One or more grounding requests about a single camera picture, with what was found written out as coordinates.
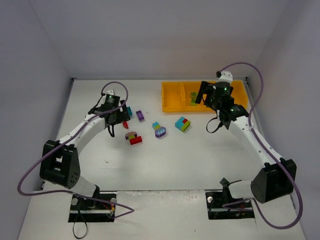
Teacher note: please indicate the yellow divided container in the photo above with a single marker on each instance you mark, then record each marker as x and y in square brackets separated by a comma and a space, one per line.
[176, 96]

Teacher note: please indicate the teal green purple lego stack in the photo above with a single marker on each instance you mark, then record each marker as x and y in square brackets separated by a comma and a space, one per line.
[159, 131]

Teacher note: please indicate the purple lego brick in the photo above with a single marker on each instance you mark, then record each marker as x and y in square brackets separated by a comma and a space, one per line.
[140, 116]

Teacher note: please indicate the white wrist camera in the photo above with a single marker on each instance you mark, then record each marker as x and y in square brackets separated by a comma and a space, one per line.
[224, 76]
[110, 92]

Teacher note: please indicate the teal lego brick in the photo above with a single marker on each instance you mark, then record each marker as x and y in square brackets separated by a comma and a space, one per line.
[129, 111]

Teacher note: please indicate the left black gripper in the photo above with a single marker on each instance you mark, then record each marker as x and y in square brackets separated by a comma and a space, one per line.
[124, 114]

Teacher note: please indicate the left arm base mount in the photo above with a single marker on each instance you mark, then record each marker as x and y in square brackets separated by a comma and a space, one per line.
[83, 210]

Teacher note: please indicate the green lego brick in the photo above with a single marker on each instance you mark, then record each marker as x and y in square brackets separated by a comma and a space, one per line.
[193, 102]
[193, 94]

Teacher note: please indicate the red two-by-four lego brick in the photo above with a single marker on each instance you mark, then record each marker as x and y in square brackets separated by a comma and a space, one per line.
[135, 140]

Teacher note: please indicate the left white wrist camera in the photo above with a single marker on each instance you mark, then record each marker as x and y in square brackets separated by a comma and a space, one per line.
[110, 92]

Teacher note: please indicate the cupcake purple lego piece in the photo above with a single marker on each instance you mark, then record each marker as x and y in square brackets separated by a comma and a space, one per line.
[130, 135]

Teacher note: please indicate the multicolor lego block assembly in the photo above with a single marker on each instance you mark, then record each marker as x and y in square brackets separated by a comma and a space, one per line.
[182, 124]

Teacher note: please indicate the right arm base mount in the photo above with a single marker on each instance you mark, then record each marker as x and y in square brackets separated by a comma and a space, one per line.
[219, 208]

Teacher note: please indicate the small red lego brick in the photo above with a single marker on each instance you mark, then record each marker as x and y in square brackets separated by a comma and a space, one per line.
[125, 124]

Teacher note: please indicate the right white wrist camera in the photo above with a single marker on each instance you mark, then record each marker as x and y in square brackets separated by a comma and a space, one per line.
[224, 76]

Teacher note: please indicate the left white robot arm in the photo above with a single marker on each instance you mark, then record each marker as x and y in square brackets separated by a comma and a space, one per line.
[62, 167]

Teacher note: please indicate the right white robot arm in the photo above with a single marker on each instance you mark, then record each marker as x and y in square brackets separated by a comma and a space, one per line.
[273, 179]

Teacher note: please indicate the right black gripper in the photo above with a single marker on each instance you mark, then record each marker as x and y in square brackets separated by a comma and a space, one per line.
[204, 91]

